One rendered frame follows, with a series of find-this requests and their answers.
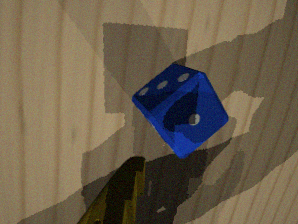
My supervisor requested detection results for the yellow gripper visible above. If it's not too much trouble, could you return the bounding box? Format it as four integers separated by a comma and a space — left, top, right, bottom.
77, 156, 145, 224

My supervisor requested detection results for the blue die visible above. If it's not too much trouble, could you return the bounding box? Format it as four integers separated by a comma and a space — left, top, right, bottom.
132, 64, 229, 158

